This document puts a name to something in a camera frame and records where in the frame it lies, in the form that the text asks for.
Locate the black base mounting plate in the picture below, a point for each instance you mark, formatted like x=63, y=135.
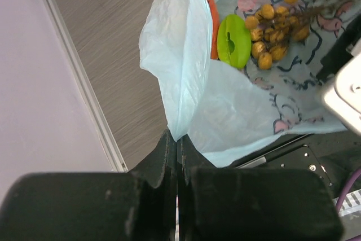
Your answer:
x=333, y=157

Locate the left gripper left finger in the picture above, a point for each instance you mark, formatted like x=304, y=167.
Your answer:
x=136, y=205

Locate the orange watermelon slice fake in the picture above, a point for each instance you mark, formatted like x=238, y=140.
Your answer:
x=215, y=20

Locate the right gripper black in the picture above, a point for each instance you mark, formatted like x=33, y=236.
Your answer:
x=340, y=52

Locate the white slotted cable duct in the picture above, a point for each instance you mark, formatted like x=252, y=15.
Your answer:
x=351, y=203

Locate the aluminium frame post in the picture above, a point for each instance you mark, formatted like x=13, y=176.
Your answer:
x=95, y=113

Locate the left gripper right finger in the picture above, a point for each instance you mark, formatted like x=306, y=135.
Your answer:
x=251, y=204

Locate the green fake fruit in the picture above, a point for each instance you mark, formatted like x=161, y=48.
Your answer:
x=234, y=42

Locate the light blue plastic bag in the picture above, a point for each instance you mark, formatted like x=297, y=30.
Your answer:
x=229, y=113

